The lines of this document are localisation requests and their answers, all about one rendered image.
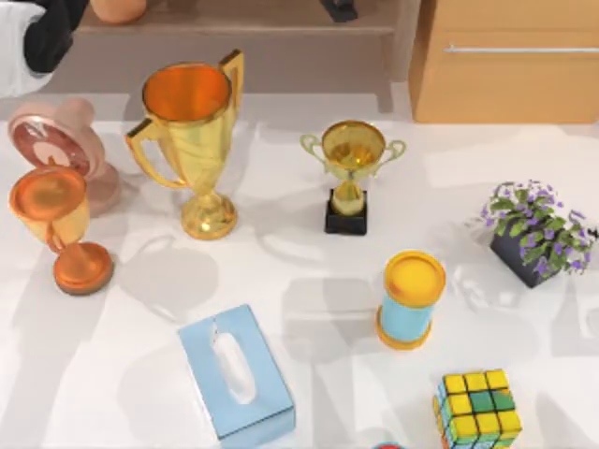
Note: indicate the small gold trophy black base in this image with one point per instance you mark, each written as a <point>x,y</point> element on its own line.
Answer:
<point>350,154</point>

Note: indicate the blue and yellow can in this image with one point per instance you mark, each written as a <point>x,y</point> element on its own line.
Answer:
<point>409,299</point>

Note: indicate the large gold trophy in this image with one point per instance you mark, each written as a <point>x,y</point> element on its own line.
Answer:
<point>194,121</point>

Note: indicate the light blue tissue box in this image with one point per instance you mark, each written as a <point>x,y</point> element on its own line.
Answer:
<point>234,369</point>

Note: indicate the wooden open shelf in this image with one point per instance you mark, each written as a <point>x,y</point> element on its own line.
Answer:
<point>234,51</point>

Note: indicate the black object on shelf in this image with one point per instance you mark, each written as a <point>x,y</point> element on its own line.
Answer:
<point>340,9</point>

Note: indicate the red and blue round object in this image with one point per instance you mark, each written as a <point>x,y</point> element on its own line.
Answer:
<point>388,445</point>

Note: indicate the purple flower plant black pot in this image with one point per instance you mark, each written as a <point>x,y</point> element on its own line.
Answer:
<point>538,229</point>

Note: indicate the orange trophy round base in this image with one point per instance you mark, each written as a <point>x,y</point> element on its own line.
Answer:
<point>51,210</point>

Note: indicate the wooden cupboard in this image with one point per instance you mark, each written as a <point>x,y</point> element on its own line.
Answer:
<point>505,79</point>

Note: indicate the colourful puzzle cube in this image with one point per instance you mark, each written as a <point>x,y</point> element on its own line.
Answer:
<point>477,407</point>

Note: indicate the orange clay pot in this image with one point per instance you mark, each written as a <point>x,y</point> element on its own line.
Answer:
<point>119,10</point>

